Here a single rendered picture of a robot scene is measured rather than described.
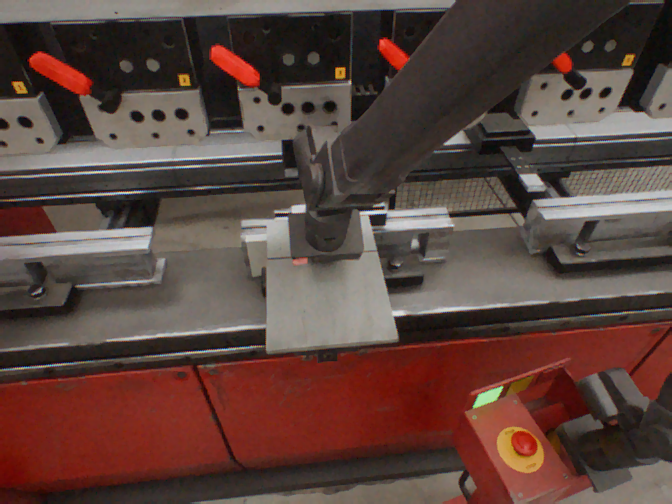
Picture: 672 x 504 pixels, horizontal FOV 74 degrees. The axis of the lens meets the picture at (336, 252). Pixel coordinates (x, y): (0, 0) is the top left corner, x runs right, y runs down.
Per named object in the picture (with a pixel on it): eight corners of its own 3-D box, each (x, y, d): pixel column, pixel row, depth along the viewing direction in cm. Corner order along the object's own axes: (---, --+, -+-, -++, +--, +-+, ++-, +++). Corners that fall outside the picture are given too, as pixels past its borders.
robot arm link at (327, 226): (310, 224, 50) (359, 216, 50) (299, 169, 52) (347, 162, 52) (309, 244, 56) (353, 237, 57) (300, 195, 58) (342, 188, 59)
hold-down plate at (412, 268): (263, 298, 82) (261, 287, 80) (263, 276, 85) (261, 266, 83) (422, 285, 84) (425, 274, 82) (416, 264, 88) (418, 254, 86)
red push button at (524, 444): (515, 467, 70) (522, 458, 68) (501, 442, 73) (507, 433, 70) (537, 458, 71) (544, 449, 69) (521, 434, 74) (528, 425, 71)
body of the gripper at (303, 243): (287, 218, 64) (285, 196, 57) (357, 213, 65) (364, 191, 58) (291, 261, 62) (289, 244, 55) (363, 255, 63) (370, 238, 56)
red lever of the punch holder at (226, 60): (214, 48, 50) (284, 98, 55) (217, 35, 53) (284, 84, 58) (206, 61, 51) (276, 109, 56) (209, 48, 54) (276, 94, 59)
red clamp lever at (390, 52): (388, 41, 52) (441, 90, 57) (381, 29, 55) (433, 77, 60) (377, 54, 53) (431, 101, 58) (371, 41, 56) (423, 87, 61)
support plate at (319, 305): (267, 354, 60) (266, 350, 59) (267, 226, 79) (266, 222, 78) (398, 342, 61) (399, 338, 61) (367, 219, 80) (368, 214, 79)
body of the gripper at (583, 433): (588, 413, 74) (616, 404, 67) (626, 479, 69) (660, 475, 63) (555, 426, 72) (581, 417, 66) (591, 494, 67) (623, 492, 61)
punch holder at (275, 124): (246, 142, 64) (226, 17, 52) (248, 113, 70) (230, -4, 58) (350, 136, 65) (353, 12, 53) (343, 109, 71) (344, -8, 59)
